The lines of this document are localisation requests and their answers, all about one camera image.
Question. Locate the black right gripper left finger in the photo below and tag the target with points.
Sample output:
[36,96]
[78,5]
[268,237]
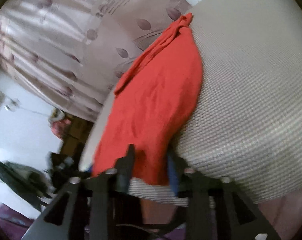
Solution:
[85,202]

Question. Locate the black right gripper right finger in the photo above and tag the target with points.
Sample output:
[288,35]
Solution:
[217,208]

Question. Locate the red knit sweater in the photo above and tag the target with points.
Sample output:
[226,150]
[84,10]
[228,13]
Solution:
[154,98]

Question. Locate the dark wooden cabinet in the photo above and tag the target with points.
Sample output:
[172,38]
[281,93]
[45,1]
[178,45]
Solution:
[75,138]

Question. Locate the dark hanging garment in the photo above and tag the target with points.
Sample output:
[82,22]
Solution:
[28,183]

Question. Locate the floral bag on cabinet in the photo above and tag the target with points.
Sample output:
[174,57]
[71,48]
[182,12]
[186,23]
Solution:
[59,123]

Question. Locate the beige woven table cover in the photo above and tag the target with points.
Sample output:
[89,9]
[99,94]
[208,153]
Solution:
[247,123]

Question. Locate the leaf-print satin curtain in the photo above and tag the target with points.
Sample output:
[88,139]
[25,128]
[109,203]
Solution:
[71,53]

